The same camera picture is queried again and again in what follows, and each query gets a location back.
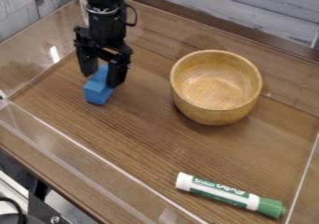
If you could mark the brown wooden bowl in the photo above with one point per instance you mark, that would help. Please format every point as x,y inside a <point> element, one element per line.
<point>215,86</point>

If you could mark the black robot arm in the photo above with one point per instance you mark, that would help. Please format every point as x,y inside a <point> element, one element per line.
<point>100,40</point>

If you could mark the black metal table bracket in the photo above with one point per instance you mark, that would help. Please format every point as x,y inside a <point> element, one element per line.
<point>40,212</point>

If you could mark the clear acrylic tray walls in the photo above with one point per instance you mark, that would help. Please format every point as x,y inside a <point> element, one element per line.
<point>111,157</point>

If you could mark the blue rectangular block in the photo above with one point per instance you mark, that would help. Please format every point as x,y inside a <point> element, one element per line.
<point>96,90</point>

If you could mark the green white dry-erase marker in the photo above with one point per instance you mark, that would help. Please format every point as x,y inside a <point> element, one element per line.
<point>230,195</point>

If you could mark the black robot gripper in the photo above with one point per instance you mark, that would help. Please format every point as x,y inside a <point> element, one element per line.
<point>100,41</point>

